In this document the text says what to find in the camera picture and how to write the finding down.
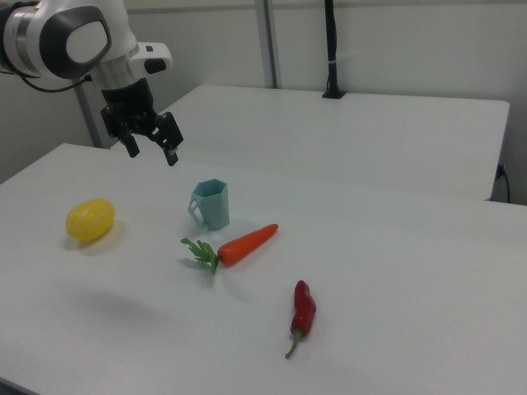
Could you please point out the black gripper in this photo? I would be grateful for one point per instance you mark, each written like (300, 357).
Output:
(127, 107)

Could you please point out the teal hexagonal mug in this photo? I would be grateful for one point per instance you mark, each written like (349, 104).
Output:
(215, 205)

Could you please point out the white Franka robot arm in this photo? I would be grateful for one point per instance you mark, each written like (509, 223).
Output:
(53, 37)

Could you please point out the yellow striped toy melon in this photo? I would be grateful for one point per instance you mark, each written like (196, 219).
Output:
(90, 219)

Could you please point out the orange toy carrot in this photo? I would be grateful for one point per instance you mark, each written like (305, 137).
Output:
(245, 247)

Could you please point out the white side table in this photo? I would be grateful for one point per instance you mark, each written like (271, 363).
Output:
(329, 136)

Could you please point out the black pole with base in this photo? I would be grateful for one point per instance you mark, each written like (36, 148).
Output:
(332, 53)

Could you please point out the red toy chili pepper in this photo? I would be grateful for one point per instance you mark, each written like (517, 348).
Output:
(304, 306)

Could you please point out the grey partition post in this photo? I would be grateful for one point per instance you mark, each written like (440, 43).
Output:
(268, 41)
(88, 119)

